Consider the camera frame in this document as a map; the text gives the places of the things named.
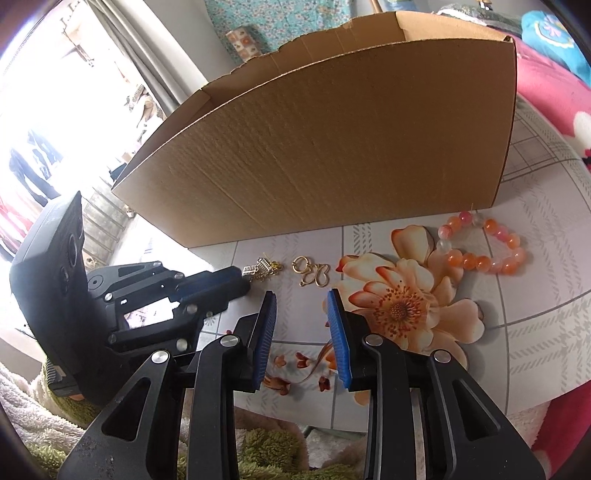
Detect gold earrings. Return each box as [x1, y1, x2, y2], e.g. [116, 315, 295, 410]
[240, 257, 283, 280]

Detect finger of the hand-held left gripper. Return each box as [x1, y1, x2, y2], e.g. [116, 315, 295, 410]
[88, 261, 244, 302]
[108, 278, 252, 352]

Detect gold wire pendant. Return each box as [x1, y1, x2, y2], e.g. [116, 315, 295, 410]
[292, 256, 331, 288]

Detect blue printed garment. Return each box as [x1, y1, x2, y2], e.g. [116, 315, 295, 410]
[521, 9, 591, 88]

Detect rolled floral paper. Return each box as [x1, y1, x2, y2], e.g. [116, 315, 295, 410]
[225, 25, 266, 65]

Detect brown cardboard box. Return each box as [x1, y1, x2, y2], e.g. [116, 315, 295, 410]
[111, 10, 518, 250]

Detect orange bead bracelet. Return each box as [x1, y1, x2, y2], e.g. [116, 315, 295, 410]
[438, 210, 528, 277]

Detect balcony metal railing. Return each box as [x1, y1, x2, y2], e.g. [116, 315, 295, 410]
[81, 189, 139, 268]

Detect teal floral hanging cloth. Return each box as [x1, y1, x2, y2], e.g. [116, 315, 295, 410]
[205, 0, 356, 54]

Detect grey curtain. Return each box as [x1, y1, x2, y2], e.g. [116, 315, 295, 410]
[88, 0, 208, 121]

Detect dark hanging clothes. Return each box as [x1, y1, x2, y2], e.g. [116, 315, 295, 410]
[9, 129, 63, 208]

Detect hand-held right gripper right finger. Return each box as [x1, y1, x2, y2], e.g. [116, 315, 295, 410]
[327, 288, 541, 480]

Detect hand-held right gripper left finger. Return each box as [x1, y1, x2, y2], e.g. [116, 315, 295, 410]
[58, 291, 278, 480]

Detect grey knitted cloth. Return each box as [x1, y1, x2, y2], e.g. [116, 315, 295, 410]
[434, 4, 522, 28]

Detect pink floral blanket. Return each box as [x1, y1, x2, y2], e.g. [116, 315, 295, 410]
[513, 34, 591, 467]

